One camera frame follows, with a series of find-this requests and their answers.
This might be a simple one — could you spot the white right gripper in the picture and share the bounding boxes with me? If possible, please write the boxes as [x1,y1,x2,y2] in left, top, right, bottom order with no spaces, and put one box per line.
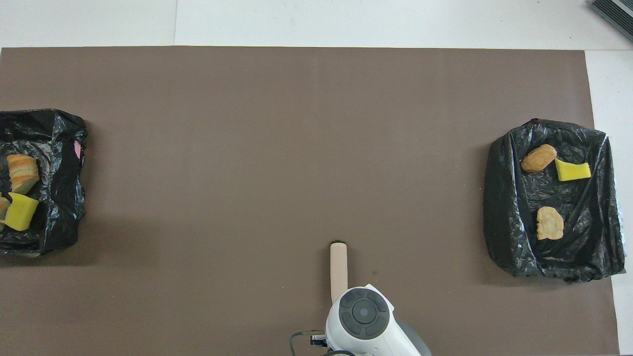
[310,284,395,347]

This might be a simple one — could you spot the beige hand brush black bristles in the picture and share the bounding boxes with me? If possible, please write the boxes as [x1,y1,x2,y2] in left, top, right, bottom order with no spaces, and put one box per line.
[330,241,349,304]

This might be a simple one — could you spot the brown bread roll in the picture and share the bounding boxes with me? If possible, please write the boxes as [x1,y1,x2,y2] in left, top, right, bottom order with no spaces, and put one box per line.
[521,144,557,174]

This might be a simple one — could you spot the yellow sponge piece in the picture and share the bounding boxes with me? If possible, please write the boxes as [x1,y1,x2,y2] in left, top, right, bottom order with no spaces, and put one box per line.
[2,192,40,231]
[554,158,592,182]

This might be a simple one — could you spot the orange croissant piece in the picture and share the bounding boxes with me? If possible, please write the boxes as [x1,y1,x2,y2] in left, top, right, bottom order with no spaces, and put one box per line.
[6,154,40,194]

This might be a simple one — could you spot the black bag lined bin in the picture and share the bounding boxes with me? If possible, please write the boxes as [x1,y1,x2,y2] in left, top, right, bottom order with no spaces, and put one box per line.
[483,118,626,283]

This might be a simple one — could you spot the black bag bin pink spot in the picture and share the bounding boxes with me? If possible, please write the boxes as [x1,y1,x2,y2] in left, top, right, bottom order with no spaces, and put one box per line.
[0,109,88,258]

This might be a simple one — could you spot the brown table mat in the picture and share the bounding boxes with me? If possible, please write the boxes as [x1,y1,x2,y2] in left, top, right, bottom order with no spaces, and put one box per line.
[0,46,620,356]

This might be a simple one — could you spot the grey ribbed device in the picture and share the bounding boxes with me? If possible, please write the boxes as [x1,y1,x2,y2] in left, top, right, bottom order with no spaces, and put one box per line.
[589,0,633,29]

